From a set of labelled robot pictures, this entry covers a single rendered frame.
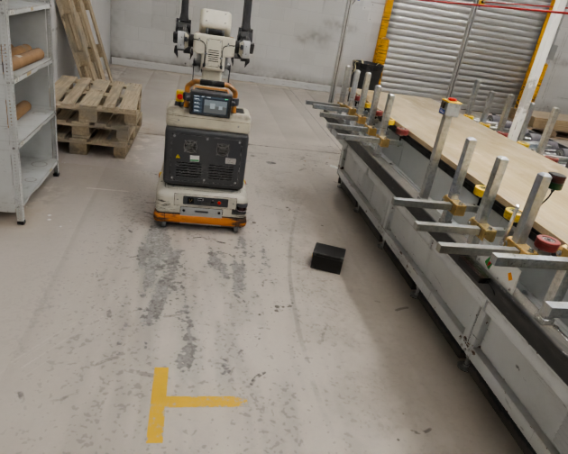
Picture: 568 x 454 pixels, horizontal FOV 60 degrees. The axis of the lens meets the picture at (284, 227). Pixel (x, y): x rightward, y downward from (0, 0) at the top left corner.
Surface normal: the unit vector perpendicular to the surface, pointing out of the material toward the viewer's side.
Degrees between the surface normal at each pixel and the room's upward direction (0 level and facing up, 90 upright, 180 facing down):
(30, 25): 90
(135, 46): 90
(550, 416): 90
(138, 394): 0
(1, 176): 90
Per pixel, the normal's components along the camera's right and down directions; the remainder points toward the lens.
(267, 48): 0.15, 0.44
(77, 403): 0.15, -0.89
